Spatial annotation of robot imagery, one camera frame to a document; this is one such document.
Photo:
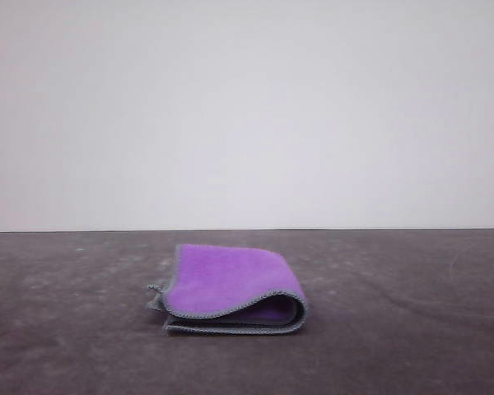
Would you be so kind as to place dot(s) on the purple towel with grey hem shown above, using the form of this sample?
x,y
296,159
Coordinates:
x,y
230,280

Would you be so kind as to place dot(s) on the grey table cloth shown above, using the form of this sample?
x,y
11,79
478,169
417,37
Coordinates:
x,y
86,329

